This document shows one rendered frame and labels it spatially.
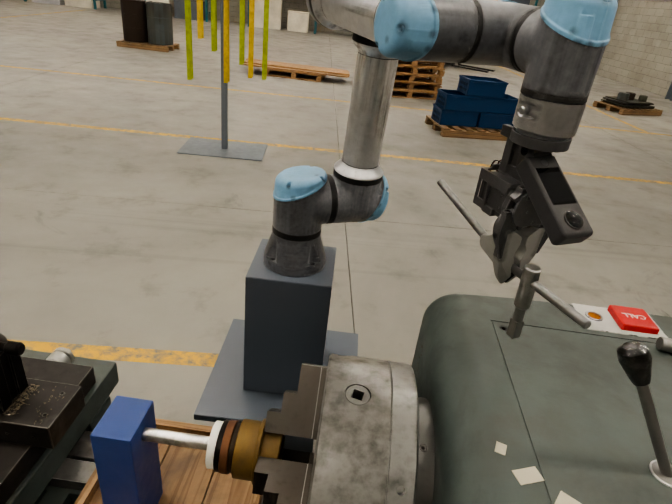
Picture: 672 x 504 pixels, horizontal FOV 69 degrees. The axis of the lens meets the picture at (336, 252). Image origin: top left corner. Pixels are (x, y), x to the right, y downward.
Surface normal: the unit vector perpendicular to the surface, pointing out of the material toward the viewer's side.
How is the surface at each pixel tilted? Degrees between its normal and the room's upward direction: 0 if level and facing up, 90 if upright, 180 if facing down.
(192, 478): 0
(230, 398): 0
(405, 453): 32
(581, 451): 0
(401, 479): 41
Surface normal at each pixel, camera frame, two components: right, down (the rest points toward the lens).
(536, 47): -0.94, 0.10
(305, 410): 0.00, -0.19
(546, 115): -0.44, 0.41
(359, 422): 0.07, -0.66
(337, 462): 0.03, -0.39
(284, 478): 0.11, -0.94
